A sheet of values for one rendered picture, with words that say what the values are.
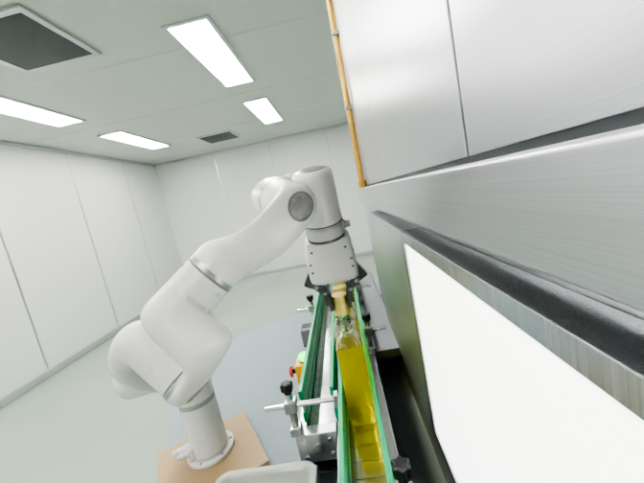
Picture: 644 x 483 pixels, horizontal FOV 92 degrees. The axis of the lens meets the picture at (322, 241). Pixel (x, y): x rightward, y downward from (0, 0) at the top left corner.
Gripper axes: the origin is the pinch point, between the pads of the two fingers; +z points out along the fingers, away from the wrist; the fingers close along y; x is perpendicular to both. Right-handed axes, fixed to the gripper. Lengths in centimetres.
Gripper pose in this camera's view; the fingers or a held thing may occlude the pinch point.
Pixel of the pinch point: (339, 298)
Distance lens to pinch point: 69.6
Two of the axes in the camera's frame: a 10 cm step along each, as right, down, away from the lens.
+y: -9.8, 1.9, 0.7
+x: 0.1, 4.0, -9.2
